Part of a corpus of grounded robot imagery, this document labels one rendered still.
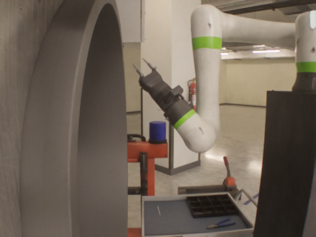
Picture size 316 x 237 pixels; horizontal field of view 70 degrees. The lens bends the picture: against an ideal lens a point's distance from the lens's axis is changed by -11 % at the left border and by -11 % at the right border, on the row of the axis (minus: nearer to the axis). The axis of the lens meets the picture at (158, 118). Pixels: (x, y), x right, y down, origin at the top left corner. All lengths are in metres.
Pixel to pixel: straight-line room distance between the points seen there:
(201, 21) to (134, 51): 11.06
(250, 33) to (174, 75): 2.72
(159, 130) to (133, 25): 0.94
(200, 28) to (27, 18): 0.76
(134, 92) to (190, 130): 11.09
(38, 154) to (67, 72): 0.08
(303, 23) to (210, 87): 0.39
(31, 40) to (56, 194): 0.15
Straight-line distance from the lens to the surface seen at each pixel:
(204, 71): 0.94
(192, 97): 3.86
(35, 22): 0.29
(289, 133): 0.79
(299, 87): 0.80
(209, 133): 0.84
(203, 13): 0.97
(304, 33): 0.82
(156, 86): 0.89
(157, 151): 1.72
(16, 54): 0.25
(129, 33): 0.92
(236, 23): 1.08
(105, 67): 0.89
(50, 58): 0.28
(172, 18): 3.79
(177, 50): 3.77
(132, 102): 11.86
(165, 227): 1.33
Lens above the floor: 1.37
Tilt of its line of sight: 8 degrees down
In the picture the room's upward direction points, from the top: straight up
